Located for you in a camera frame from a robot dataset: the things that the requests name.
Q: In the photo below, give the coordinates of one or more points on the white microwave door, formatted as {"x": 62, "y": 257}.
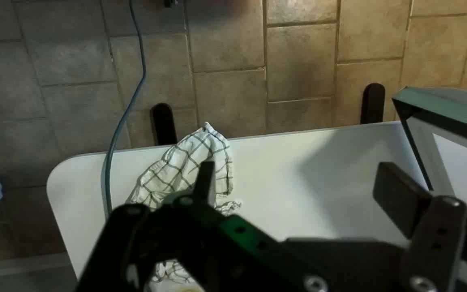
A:
{"x": 449, "y": 108}

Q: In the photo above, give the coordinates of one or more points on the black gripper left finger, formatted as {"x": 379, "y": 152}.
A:
{"x": 136, "y": 244}

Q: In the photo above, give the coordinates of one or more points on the white checkered towel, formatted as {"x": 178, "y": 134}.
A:
{"x": 185, "y": 157}

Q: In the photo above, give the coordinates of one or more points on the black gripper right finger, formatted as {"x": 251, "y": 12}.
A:
{"x": 433, "y": 238}

